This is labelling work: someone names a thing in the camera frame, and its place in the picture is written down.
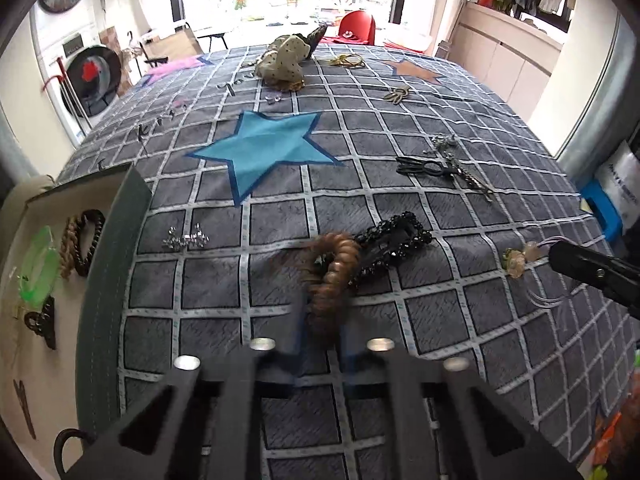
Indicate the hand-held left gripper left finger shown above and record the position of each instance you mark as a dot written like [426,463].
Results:
[299,330]

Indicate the white plastic bag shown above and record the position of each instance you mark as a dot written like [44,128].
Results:
[622,180]

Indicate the clear flower hair accessory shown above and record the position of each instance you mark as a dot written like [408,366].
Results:
[517,260]

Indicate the grey checked blanket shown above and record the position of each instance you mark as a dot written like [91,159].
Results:
[450,335]

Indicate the beige box with grey flap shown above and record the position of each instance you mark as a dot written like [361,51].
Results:
[107,285]

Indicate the bronze hair clip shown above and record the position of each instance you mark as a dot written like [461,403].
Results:
[397,94]

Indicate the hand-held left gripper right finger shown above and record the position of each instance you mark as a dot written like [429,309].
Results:
[342,355]

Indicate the black flat hair clip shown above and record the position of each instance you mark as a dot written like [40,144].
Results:
[417,166]

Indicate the black beaded hair clip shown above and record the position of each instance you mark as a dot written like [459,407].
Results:
[395,240]

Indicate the small silver rhinestone clip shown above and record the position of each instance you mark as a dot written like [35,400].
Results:
[442,141]

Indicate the silver rhinestone hair clip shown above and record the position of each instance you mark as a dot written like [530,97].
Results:
[185,238]

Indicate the beige cabinet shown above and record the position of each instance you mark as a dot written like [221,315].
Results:
[505,55]

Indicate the black elastic hair loop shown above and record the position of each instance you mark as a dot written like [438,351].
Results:
[57,452]

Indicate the brown flat hair clip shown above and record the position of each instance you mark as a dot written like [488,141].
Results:
[25,405]

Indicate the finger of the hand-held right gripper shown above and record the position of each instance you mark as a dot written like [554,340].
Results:
[590,267]

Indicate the black hair bow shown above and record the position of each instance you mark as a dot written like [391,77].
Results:
[316,37]

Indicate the cream polka dot scrunchie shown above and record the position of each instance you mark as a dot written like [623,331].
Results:
[280,62]

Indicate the small silver hair pin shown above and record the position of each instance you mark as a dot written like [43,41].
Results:
[272,99]

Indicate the green transparent hair clip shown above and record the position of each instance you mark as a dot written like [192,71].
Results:
[40,270]

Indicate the white washing machine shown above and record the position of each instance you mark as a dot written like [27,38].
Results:
[92,77]

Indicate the red chair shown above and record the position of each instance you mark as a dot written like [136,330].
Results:
[357,25]

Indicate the black claw hair clip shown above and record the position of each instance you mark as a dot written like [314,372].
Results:
[42,327]

